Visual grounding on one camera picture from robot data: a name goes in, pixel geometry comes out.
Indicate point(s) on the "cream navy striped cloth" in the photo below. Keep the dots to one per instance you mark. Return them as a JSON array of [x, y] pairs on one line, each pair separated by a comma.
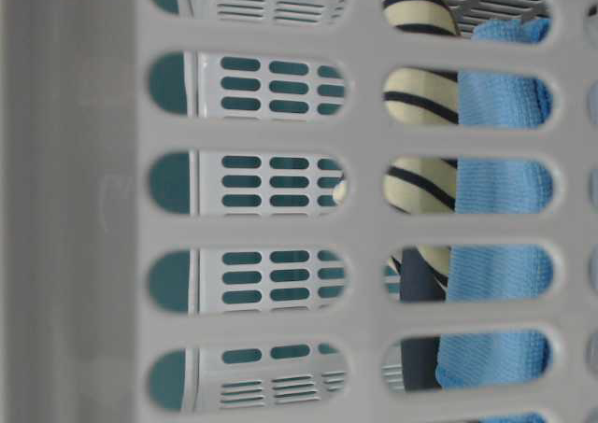
[[422, 97]]

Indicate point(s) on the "blue microfiber cloth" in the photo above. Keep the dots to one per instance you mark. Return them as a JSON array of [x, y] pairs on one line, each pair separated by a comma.
[[499, 186]]

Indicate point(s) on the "white plastic shopping basket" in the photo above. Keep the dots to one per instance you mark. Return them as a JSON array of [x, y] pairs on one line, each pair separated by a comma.
[[79, 232]]

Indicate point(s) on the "dark grey cloth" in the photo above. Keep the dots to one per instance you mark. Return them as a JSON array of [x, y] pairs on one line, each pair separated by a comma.
[[419, 355]]

